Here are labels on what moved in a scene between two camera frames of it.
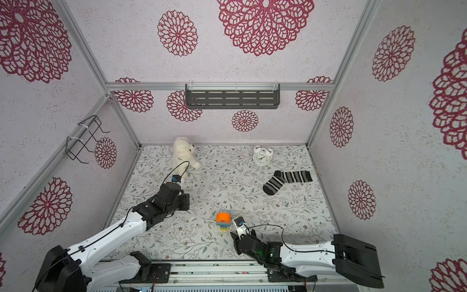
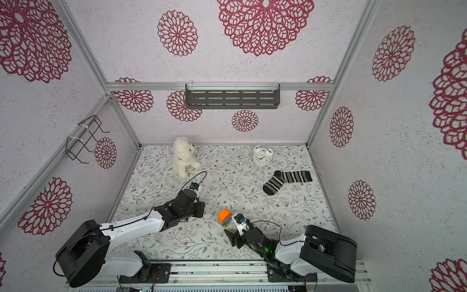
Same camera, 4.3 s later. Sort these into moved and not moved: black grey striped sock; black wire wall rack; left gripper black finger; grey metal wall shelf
Moved: left gripper black finger
Not moved: black wire wall rack; black grey striped sock; grey metal wall shelf
